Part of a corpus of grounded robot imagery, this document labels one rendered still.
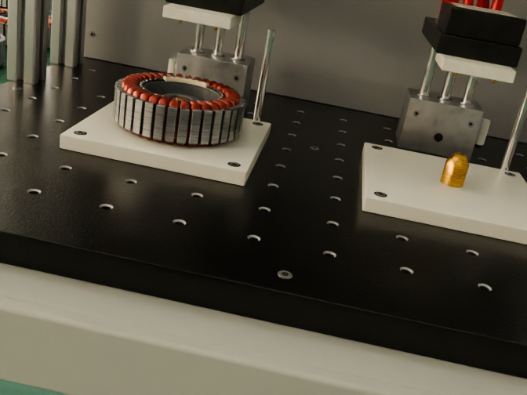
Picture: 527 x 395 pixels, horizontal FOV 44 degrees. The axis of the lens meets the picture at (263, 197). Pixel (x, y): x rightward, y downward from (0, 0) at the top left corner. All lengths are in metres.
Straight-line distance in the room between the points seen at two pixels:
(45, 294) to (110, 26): 0.52
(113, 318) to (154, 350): 0.03
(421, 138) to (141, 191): 0.33
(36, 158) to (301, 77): 0.39
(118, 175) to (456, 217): 0.25
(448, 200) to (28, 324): 0.33
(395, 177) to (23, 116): 0.33
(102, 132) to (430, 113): 0.33
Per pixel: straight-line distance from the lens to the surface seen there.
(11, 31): 0.72
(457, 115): 0.69
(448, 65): 0.57
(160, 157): 0.51
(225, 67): 0.68
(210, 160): 0.51
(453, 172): 0.57
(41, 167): 0.50
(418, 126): 0.69
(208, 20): 0.58
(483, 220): 0.51
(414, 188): 0.54
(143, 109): 0.53
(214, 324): 0.37
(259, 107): 0.63
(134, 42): 0.84
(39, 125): 0.59
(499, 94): 0.82
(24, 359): 0.39
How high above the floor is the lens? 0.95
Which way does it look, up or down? 22 degrees down
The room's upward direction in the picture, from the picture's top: 10 degrees clockwise
